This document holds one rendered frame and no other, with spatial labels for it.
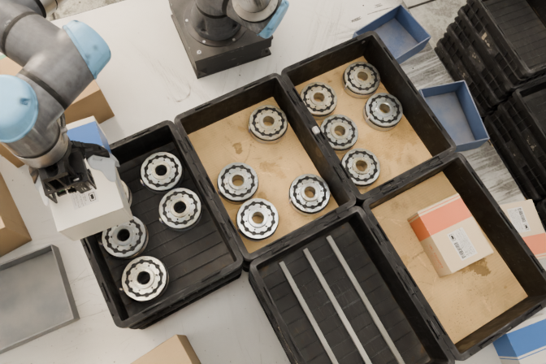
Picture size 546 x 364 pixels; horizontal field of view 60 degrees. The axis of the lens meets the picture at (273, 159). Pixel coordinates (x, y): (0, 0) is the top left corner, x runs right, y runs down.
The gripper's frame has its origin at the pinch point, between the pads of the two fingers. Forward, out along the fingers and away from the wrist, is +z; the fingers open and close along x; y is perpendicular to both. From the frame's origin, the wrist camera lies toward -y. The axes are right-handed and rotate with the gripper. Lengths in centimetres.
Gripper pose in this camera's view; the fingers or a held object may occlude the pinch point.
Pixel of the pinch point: (80, 175)
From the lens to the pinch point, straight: 99.0
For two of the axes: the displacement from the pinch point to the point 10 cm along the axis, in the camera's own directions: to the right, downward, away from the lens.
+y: 3.9, 8.7, -2.9
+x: 9.2, -3.4, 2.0
